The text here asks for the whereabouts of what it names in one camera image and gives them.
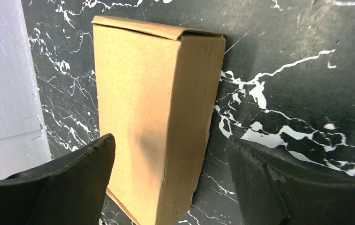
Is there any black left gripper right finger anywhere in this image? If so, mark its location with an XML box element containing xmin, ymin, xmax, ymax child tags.
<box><xmin>225</xmin><ymin>136</ymin><xmax>355</xmax><ymax>225</ymax></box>

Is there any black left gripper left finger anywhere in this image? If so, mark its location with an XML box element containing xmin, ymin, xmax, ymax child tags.
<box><xmin>0</xmin><ymin>134</ymin><xmax>116</xmax><ymax>225</ymax></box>

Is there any brown cardboard box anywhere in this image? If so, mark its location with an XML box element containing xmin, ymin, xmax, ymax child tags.
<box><xmin>92</xmin><ymin>15</ymin><xmax>226</xmax><ymax>225</ymax></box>

